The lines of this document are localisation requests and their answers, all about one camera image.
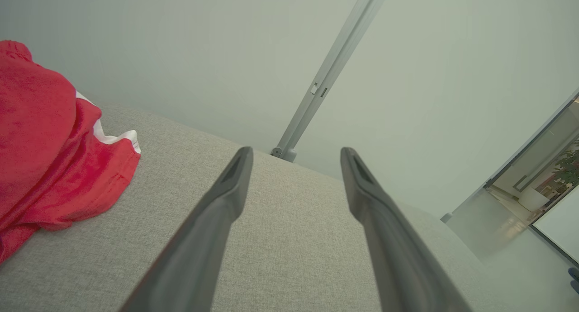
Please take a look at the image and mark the green potted plant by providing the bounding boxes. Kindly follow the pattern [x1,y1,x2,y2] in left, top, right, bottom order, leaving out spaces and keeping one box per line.
[554,140,579,196]

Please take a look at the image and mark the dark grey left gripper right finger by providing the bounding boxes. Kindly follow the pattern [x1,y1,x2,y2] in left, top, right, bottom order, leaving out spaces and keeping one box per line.
[340,147,474,312]

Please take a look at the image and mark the red shorts with white waistband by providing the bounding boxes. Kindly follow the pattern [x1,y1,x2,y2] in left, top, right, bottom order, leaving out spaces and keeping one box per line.
[0,91,142,264]

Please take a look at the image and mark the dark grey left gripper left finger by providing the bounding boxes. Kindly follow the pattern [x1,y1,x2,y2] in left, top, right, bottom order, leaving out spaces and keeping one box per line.
[119,146,254,312]

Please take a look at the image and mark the grey metal post with slots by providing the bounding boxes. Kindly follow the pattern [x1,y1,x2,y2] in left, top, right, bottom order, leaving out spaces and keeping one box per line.
[271,0,390,163]

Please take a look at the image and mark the glass door with dark frame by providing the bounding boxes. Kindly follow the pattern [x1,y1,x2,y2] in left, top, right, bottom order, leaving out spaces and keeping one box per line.
[452,88,579,265]

